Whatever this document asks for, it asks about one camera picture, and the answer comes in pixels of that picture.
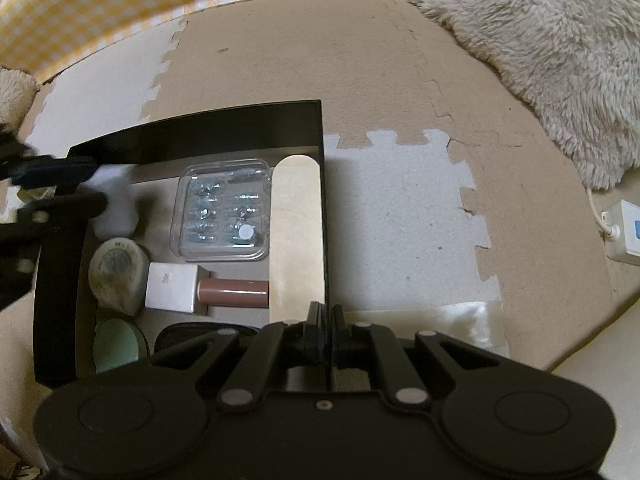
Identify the white foam puzzle mat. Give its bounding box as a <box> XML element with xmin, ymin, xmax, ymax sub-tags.
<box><xmin>322</xmin><ymin>129</ymin><xmax>502</xmax><ymax>311</ymax></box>
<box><xmin>25</xmin><ymin>15</ymin><xmax>190</xmax><ymax>149</ymax></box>

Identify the cream fluffy cushion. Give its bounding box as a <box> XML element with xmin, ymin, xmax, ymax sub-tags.
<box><xmin>0</xmin><ymin>67</ymin><xmax>40</xmax><ymax>134</ymax></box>

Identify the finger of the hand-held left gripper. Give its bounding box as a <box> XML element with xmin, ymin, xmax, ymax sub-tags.
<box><xmin>15</xmin><ymin>191</ymin><xmax>109</xmax><ymax>227</ymax></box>
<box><xmin>7</xmin><ymin>155</ymin><xmax>109</xmax><ymax>189</ymax></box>

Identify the white power strip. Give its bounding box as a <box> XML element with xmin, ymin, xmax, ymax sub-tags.
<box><xmin>600</xmin><ymin>199</ymin><xmax>640</xmax><ymax>267</ymax></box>

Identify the brown tube with white cap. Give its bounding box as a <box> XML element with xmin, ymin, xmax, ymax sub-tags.
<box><xmin>145</xmin><ymin>262</ymin><xmax>271</xmax><ymax>317</ymax></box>

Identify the wooden stick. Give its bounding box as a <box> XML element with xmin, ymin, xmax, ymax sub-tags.
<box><xmin>268</xmin><ymin>154</ymin><xmax>324</xmax><ymax>325</ymax></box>

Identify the white power cable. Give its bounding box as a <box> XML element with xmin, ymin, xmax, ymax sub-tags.
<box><xmin>585</xmin><ymin>185</ymin><xmax>622</xmax><ymax>239</ymax></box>

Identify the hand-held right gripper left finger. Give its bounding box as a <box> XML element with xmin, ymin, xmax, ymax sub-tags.
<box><xmin>150</xmin><ymin>301</ymin><xmax>327</xmax><ymax>414</ymax></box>

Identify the yellow checkered cloth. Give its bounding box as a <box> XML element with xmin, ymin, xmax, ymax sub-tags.
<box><xmin>0</xmin><ymin>0</ymin><xmax>426</xmax><ymax>86</ymax></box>

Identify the black glossy object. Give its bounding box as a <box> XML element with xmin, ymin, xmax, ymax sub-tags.
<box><xmin>154</xmin><ymin>323</ymin><xmax>261</xmax><ymax>356</ymax></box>

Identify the black cardboard box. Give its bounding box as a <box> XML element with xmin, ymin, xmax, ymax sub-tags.
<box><xmin>32</xmin><ymin>100</ymin><xmax>333</xmax><ymax>391</ymax></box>

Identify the cream fluffy rug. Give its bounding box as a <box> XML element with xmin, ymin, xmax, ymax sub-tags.
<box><xmin>402</xmin><ymin>0</ymin><xmax>640</xmax><ymax>191</ymax></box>

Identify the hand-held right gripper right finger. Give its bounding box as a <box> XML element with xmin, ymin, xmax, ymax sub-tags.
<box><xmin>327</xmin><ymin>304</ymin><xmax>502</xmax><ymax>414</ymax></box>

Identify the clear plastic case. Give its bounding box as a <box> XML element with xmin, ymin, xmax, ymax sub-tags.
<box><xmin>169</xmin><ymin>159</ymin><xmax>274</xmax><ymax>264</ymax></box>

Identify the green round container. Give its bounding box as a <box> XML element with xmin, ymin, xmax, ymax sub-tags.
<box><xmin>93</xmin><ymin>319</ymin><xmax>149</xmax><ymax>375</ymax></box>

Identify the cream round jar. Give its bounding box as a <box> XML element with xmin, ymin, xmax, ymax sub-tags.
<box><xmin>88</xmin><ymin>236</ymin><xmax>151</xmax><ymax>317</ymax></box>

